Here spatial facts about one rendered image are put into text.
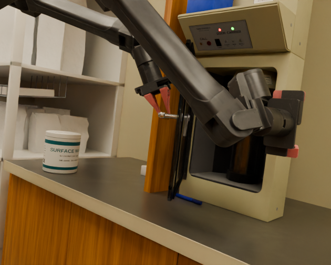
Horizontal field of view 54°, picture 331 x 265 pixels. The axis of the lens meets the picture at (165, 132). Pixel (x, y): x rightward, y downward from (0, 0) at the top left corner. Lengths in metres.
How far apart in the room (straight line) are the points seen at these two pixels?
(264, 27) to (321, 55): 0.51
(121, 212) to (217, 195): 0.32
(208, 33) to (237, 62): 0.12
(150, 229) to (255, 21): 0.60
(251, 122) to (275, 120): 0.06
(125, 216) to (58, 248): 0.41
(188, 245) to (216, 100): 0.34
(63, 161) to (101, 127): 0.89
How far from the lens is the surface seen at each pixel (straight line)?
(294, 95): 0.74
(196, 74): 0.59
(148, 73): 0.89
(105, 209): 0.94
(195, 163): 1.12
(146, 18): 0.62
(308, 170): 1.38
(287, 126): 0.68
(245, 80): 0.64
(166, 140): 1.11
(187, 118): 0.82
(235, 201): 1.02
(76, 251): 1.14
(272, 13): 0.91
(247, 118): 0.58
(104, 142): 2.10
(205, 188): 1.07
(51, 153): 1.28
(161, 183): 1.13
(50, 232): 1.26
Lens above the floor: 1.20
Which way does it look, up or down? 3 degrees down
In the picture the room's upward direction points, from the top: 7 degrees clockwise
